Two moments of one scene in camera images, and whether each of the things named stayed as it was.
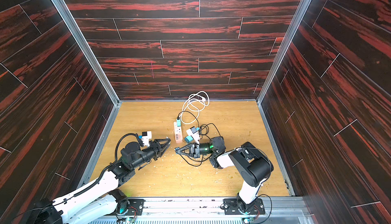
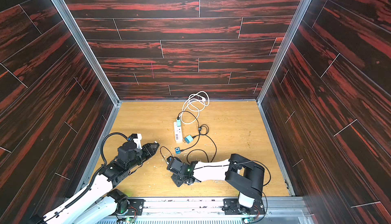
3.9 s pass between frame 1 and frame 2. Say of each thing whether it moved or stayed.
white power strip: stayed
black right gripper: moved
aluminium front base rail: stayed
